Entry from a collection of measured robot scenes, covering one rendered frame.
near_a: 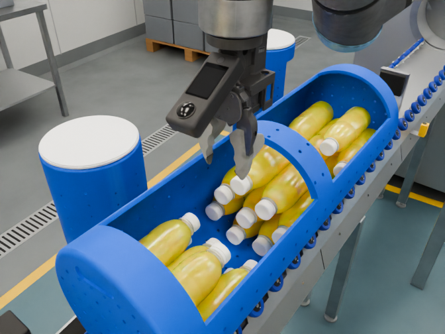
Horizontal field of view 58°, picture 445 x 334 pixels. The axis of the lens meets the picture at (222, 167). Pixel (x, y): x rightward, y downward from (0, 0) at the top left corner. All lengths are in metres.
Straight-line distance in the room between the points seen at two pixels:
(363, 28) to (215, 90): 0.20
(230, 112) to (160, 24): 4.17
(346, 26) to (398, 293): 1.81
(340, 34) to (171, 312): 0.42
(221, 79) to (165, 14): 4.12
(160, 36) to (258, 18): 4.26
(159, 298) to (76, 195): 0.66
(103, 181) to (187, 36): 3.47
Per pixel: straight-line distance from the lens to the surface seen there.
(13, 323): 0.86
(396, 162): 1.49
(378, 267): 2.30
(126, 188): 1.18
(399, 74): 1.60
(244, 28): 0.49
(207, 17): 0.50
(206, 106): 0.48
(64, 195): 1.20
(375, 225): 2.53
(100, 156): 1.14
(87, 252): 0.59
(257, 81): 0.55
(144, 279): 0.56
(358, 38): 0.57
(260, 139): 0.60
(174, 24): 4.56
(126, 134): 1.21
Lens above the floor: 1.65
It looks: 36 degrees down
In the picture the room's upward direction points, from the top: straight up
